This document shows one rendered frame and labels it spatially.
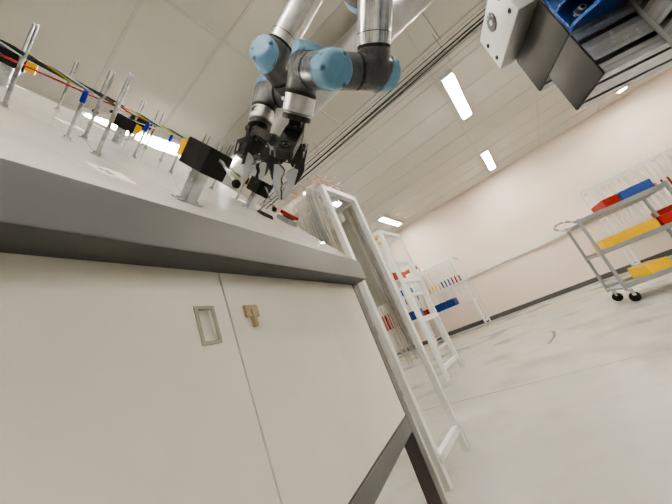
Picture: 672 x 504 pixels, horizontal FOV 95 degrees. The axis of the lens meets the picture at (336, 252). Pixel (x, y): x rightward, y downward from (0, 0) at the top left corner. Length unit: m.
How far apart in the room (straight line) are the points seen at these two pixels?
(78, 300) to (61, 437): 0.12
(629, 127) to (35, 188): 9.34
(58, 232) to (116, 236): 0.05
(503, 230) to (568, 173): 1.82
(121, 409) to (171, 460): 0.07
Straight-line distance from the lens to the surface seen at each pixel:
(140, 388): 0.39
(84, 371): 0.37
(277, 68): 0.96
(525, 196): 8.91
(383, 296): 1.79
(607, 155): 9.15
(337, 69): 0.70
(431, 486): 1.04
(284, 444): 0.51
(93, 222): 0.38
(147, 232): 0.41
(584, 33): 0.72
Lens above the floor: 0.62
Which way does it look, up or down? 17 degrees up
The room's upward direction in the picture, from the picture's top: 22 degrees counter-clockwise
